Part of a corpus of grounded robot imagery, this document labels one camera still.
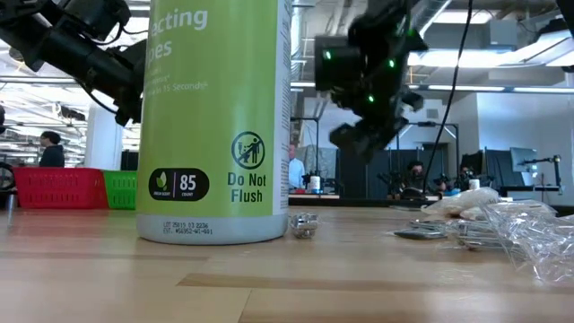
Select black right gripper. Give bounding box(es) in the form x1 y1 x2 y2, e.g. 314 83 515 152
329 33 428 163

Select black sachet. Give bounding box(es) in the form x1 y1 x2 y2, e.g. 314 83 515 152
393 228 450 241

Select white cotton pads bag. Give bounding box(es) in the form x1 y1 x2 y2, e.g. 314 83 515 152
420 186 501 217

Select green disinfecting wipes canister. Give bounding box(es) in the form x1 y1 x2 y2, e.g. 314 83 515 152
135 0 294 247

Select clear plastic bag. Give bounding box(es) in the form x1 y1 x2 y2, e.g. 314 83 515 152
480 199 574 284

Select black partition panels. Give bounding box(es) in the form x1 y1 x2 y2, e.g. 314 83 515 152
335 147 450 201
460 149 513 190

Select person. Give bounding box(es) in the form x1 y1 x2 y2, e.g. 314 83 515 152
288 142 307 190
38 130 66 169
403 160 430 195
457 164 479 190

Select wooden work desk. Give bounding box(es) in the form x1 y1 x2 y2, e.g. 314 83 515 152
289 192 342 201

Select ceiling light strip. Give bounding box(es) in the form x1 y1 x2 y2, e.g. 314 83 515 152
290 81 574 94

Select silver foil packet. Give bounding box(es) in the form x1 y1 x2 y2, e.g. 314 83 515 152
288 211 321 240

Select grey desk monitor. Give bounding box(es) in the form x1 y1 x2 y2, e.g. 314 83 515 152
509 146 539 174

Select long work desk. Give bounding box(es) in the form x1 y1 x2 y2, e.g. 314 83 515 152
497 184 564 202

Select black box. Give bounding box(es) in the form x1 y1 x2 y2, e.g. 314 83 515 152
119 150 139 172

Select green plastic basket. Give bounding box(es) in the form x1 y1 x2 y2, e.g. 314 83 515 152
102 170 139 211

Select white building column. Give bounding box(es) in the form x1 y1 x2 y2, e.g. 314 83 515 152
83 103 124 170

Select red plastic basket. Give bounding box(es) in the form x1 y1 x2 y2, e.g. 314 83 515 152
12 166 110 211

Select black round stand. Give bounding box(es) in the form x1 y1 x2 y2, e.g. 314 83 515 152
0 161 19 213

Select black gantry frame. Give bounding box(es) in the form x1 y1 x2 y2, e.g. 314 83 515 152
395 120 461 180
290 117 321 180

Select black aluminium table frame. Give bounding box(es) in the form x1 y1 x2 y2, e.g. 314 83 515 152
289 196 574 217

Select black curved bracket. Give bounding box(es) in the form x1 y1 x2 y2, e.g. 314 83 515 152
399 187 428 202

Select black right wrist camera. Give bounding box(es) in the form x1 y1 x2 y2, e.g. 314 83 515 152
313 34 365 92

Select black hanging cable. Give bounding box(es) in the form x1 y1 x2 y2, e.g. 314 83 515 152
421 0 474 195

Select silver spiral ceiling duct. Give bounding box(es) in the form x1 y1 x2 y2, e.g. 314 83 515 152
410 0 453 35

